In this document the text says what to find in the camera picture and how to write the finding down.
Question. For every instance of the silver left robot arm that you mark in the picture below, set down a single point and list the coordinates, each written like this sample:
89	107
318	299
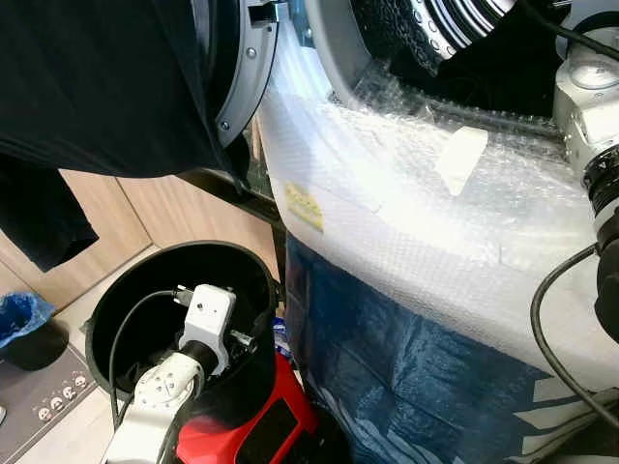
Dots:
160	387

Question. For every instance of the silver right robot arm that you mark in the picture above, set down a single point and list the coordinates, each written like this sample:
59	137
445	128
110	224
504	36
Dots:
585	106

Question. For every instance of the white front-load washing machine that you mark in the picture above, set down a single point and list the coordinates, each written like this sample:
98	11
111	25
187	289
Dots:
334	48

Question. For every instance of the blue white package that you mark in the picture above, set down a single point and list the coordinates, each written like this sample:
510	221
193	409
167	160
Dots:
282	335

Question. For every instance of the red plastic stool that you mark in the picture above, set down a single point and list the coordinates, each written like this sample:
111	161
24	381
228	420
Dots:
242	435

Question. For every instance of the black plastic bucket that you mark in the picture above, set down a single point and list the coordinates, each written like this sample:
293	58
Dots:
126	300

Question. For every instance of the black glossy ledge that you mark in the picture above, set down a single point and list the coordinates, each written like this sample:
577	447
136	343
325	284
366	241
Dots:
232	193

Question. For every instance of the yellow sticker label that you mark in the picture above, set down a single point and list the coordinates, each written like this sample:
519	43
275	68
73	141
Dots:
305	207

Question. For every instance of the light wooden cabinet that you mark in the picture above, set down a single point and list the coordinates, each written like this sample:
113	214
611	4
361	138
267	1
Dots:
164	208

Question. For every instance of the blue plastic sheet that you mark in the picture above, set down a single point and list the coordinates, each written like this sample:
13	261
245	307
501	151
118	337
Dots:
387	367

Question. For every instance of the clear bubble wrap sheet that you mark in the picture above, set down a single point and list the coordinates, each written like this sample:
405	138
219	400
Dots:
406	251

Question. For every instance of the black bin with blue bag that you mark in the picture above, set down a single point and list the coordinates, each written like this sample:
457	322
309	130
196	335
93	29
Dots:
19	317

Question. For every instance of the grey round washer door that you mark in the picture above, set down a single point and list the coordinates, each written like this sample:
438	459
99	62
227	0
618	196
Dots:
247	87

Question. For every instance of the white tape piece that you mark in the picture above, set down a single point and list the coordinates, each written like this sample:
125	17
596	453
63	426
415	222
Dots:
460	159

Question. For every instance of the black hanging garment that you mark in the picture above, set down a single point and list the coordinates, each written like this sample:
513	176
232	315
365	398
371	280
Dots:
97	87

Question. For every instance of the steel washer drum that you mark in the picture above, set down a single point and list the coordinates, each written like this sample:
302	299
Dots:
455	24

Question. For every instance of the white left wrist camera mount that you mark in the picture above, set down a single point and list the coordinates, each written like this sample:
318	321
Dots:
205	314

